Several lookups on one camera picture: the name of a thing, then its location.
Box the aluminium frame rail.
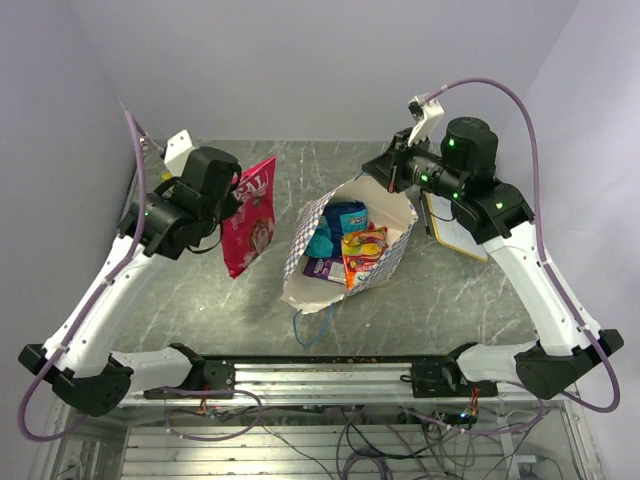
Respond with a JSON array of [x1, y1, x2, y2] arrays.
[[114, 360, 581, 407]]

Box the small whiteboard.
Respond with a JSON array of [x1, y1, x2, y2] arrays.
[[424, 192, 488, 261]]

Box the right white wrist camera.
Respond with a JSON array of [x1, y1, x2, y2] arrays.
[[407, 96, 444, 146]]

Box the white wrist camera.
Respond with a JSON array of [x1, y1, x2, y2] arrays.
[[407, 96, 444, 146], [163, 130, 195, 176]]

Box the black marker pen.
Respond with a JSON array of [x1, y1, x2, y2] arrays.
[[419, 192, 432, 238]]

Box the blue snack bag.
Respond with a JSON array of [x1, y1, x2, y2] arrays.
[[305, 201, 369, 259]]

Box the tangled floor cables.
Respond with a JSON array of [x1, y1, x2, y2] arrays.
[[159, 389, 551, 480]]

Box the checkered paper bag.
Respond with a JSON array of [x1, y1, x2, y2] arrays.
[[279, 169, 419, 348]]

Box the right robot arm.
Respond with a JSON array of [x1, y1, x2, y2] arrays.
[[362, 117, 624, 400]]

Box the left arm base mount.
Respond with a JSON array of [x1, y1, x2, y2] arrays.
[[203, 360, 236, 400]]

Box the pink chips bag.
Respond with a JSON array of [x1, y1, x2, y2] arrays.
[[222, 156, 277, 279]]

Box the orange candy bag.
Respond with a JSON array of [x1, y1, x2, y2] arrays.
[[341, 227, 387, 290]]

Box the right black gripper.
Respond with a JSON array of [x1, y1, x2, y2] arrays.
[[362, 127, 466, 201]]

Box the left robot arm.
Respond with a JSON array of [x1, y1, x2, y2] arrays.
[[18, 147, 242, 417]]

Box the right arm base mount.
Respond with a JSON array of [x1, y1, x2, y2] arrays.
[[400, 359, 499, 398]]

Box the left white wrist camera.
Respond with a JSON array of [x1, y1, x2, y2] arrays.
[[163, 130, 195, 176]]

